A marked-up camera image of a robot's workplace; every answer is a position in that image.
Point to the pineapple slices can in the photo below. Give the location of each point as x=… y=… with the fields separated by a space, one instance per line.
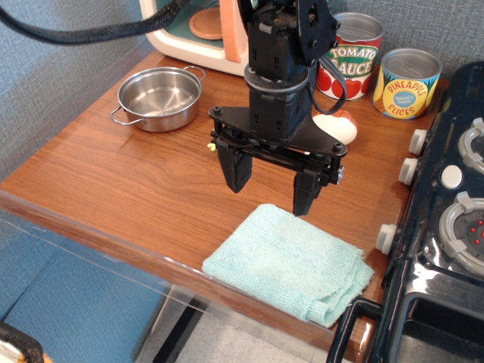
x=406 y=83

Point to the silver steel pot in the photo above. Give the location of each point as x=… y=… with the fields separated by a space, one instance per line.
x=161 y=99

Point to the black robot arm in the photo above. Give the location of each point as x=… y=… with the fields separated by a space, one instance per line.
x=287 y=43

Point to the black toy stove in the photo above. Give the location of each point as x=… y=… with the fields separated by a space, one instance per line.
x=432 y=307

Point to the toy mushroom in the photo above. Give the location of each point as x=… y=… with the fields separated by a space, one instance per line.
x=340 y=125

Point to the light blue towel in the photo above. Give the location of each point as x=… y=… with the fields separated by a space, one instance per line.
x=291 y=265

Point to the teal toy microwave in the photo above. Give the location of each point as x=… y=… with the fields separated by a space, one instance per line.
x=206 y=33

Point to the tomato sauce can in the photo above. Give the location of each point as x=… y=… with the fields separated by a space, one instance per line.
x=359 y=38

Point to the orange object in black tray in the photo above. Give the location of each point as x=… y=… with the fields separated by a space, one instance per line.
x=16 y=346

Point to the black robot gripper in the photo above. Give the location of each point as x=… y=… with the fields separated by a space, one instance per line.
x=277 y=127

